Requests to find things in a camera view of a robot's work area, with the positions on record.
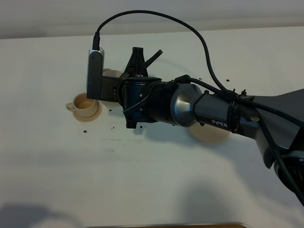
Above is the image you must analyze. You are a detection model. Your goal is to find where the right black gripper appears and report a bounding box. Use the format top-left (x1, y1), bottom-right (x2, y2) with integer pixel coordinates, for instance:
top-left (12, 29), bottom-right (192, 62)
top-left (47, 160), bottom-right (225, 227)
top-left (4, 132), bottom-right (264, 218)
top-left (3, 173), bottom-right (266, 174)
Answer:
top-left (118, 47), bottom-right (176, 129)

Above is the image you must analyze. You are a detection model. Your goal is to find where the beige saucer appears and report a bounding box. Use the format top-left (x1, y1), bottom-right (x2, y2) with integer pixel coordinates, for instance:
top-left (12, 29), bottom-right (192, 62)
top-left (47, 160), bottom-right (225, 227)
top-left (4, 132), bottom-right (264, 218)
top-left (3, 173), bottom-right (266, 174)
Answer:
top-left (101, 101), bottom-right (120, 107)
top-left (73, 102), bottom-right (102, 123)

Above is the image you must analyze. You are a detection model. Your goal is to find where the near beige saucer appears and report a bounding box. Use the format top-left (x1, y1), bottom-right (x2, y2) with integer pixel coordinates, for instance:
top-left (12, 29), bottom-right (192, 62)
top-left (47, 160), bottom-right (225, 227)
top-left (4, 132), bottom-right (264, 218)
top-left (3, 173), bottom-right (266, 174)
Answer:
top-left (73, 102), bottom-right (102, 123)

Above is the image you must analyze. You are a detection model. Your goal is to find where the far beige saucer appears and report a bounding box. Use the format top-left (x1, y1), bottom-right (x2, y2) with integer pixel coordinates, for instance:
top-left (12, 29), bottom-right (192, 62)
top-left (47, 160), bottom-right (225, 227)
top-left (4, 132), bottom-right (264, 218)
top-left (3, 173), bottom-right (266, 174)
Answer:
top-left (101, 101), bottom-right (120, 107)

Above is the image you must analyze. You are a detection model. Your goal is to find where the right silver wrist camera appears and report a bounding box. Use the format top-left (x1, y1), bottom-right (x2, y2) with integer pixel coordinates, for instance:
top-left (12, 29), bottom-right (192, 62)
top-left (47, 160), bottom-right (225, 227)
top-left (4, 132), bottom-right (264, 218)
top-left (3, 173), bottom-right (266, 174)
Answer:
top-left (86, 48), bottom-right (122, 103)

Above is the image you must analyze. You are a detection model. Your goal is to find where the round beige teapot coaster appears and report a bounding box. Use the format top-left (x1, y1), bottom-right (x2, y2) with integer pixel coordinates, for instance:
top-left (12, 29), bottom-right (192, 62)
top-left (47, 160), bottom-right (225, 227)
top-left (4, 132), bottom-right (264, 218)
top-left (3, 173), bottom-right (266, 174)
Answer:
top-left (189, 125), bottom-right (230, 143)

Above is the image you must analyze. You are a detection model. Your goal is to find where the black camera cable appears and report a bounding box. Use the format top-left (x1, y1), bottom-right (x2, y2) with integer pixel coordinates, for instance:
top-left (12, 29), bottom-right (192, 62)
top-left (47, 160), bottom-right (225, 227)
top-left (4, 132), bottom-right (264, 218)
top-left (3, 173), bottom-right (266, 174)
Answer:
top-left (91, 9), bottom-right (304, 205)

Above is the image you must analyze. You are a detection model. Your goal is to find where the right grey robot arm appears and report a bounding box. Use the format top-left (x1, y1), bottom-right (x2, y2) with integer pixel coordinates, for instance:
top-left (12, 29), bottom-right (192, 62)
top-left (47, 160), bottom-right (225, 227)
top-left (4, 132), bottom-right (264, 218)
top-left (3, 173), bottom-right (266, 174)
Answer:
top-left (117, 47), bottom-right (304, 202)

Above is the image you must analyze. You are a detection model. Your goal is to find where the beige teacup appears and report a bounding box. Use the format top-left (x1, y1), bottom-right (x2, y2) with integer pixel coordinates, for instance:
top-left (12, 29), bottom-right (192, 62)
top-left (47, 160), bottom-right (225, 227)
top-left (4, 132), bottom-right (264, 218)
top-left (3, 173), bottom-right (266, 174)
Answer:
top-left (103, 68), bottom-right (122, 78)
top-left (66, 93), bottom-right (99, 118)

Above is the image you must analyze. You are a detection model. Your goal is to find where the near beige teacup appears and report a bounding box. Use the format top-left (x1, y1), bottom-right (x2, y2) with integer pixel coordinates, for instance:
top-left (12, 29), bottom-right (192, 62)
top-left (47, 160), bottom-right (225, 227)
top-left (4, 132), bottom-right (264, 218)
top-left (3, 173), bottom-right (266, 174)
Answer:
top-left (66, 93), bottom-right (99, 118)

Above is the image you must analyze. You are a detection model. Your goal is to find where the far beige teacup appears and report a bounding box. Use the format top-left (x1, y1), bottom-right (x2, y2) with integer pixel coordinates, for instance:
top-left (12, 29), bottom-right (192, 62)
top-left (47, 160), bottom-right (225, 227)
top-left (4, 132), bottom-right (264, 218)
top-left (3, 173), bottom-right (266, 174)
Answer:
top-left (103, 68), bottom-right (122, 78)

